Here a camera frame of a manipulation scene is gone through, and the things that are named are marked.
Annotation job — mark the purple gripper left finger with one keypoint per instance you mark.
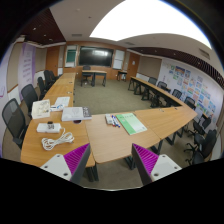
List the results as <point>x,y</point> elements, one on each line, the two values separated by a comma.
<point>70,166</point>

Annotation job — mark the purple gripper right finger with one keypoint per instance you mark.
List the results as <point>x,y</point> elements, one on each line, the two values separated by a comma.
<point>152,167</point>

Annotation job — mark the black white charger plug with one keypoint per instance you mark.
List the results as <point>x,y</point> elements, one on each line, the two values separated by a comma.
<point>50,125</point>

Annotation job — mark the white power strip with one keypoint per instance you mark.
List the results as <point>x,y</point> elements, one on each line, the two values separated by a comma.
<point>43,128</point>

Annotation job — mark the green folder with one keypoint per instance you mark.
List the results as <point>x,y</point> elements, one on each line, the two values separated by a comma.
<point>131,123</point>

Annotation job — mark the blue marker pen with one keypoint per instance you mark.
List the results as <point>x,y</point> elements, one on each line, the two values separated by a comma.
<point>117,123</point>

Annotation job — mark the dark book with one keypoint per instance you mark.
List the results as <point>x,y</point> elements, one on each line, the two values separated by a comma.
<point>86,113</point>

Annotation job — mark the black office chair near right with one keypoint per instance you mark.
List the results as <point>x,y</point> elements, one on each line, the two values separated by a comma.
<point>202,147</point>

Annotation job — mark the black office chair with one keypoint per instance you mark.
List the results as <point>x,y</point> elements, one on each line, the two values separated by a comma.
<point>202,147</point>
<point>15,121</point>
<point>29,95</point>

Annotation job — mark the white eraser box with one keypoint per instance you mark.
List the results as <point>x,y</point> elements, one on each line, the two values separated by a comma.
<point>109,119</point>

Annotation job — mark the red marker pen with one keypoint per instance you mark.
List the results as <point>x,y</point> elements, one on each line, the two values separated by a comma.
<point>113,121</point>

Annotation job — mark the illustrated booklet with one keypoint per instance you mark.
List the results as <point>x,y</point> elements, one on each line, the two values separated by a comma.
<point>41,109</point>

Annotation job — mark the white paper sheet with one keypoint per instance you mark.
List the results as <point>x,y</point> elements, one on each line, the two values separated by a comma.
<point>62,101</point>

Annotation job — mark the black office chair near left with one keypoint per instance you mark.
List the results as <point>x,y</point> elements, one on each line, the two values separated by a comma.
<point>15,121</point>

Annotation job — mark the front wooden desk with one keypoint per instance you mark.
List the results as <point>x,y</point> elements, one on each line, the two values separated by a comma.
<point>93,74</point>

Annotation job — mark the right whiteboard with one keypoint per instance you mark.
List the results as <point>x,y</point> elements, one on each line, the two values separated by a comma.
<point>118,59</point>

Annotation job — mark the whiteboard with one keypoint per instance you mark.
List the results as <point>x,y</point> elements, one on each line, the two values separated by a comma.
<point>70,58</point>
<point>118,59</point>

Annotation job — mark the left whiteboard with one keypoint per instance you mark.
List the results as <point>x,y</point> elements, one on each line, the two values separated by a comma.
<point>70,58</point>

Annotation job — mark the large black wall screen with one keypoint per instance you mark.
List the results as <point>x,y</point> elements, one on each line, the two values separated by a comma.
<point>95,56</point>

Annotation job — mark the purple wall banner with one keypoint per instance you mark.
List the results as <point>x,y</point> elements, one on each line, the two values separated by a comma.
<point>26,67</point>

